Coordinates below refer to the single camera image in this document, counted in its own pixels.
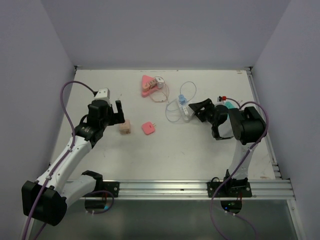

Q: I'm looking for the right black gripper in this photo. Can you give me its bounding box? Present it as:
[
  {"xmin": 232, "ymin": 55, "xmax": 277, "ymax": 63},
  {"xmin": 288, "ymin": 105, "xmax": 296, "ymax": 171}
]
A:
[{"xmin": 188, "ymin": 98, "xmax": 217, "ymax": 126}]

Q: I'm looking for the beige cube plug adapter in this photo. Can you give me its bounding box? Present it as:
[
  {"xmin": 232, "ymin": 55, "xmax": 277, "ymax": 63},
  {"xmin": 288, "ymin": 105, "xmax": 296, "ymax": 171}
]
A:
[{"xmin": 118, "ymin": 119, "xmax": 131, "ymax": 135}]

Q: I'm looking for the white power strip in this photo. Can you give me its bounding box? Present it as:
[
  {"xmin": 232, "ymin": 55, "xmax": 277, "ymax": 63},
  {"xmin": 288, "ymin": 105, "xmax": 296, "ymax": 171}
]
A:
[{"xmin": 176, "ymin": 98, "xmax": 195, "ymax": 123}]

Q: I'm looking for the blue charger plug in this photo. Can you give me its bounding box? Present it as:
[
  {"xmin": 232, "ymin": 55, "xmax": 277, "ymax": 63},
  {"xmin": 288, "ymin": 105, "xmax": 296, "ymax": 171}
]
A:
[{"xmin": 178, "ymin": 94, "xmax": 188, "ymax": 106}]

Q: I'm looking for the teal triangular power strip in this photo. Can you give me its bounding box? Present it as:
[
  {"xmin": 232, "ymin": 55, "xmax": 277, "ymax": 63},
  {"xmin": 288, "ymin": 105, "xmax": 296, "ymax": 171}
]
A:
[{"xmin": 224, "ymin": 101, "xmax": 236, "ymax": 109}]

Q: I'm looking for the pink plug adapter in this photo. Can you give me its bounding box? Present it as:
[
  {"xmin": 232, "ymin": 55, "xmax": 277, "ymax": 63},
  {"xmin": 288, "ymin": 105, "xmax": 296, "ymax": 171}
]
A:
[{"xmin": 141, "ymin": 121, "xmax": 156, "ymax": 136}]

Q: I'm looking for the peach plug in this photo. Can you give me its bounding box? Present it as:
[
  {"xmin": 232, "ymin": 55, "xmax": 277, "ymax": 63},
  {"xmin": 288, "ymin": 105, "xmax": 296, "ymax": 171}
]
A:
[{"xmin": 142, "ymin": 82, "xmax": 152, "ymax": 92}]

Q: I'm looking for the pink triangular power strip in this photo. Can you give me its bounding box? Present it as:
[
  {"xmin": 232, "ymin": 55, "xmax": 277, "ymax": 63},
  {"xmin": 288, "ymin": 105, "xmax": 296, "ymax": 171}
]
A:
[{"xmin": 141, "ymin": 75, "xmax": 159, "ymax": 98}]

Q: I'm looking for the white charger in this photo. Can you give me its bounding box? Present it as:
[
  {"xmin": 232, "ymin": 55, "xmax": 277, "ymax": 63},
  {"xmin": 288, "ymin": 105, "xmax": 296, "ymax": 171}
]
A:
[{"xmin": 154, "ymin": 76, "xmax": 165, "ymax": 89}]

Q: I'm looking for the pink thin cable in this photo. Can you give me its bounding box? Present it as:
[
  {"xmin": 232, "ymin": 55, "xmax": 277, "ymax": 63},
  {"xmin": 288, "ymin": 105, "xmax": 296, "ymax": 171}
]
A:
[{"xmin": 147, "ymin": 76, "xmax": 171, "ymax": 104}]

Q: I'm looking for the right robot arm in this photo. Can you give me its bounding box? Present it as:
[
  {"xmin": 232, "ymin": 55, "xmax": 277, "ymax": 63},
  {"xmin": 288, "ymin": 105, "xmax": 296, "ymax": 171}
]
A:
[{"xmin": 188, "ymin": 96, "xmax": 268, "ymax": 198}]

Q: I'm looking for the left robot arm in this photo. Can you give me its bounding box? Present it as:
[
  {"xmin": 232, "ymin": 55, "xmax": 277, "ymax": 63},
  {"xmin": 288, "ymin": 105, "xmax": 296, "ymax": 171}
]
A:
[{"xmin": 21, "ymin": 99, "xmax": 125, "ymax": 226}]

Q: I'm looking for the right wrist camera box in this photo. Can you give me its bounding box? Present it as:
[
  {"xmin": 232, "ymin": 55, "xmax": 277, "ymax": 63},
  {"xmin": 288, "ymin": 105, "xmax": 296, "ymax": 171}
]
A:
[{"xmin": 217, "ymin": 95, "xmax": 227, "ymax": 104}]

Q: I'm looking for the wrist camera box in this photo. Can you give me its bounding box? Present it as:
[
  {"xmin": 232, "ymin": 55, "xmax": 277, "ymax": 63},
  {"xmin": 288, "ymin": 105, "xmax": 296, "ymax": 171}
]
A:
[
  {"xmin": 217, "ymin": 95, "xmax": 227, "ymax": 104},
  {"xmin": 94, "ymin": 88, "xmax": 110, "ymax": 103}
]

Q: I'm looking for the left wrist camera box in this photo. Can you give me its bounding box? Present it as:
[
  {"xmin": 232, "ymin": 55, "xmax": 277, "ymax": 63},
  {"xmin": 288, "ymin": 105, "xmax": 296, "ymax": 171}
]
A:
[{"xmin": 94, "ymin": 88, "xmax": 110, "ymax": 103}]

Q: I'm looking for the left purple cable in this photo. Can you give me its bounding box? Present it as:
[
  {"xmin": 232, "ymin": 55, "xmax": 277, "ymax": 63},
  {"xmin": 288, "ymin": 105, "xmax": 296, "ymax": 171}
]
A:
[{"xmin": 21, "ymin": 81, "xmax": 101, "ymax": 240}]

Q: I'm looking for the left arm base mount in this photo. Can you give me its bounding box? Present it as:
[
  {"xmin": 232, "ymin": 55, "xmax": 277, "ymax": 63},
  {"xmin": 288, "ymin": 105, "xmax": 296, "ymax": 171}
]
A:
[{"xmin": 85, "ymin": 175, "xmax": 120, "ymax": 198}]

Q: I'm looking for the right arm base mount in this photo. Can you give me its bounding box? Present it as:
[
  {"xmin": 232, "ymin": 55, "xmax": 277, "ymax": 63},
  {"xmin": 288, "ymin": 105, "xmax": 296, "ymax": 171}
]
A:
[{"xmin": 206, "ymin": 170, "xmax": 253, "ymax": 198}]

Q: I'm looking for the aluminium front rail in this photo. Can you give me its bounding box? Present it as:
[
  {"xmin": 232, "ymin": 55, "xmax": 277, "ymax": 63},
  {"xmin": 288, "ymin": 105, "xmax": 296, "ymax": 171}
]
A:
[{"xmin": 104, "ymin": 179, "xmax": 295, "ymax": 201}]

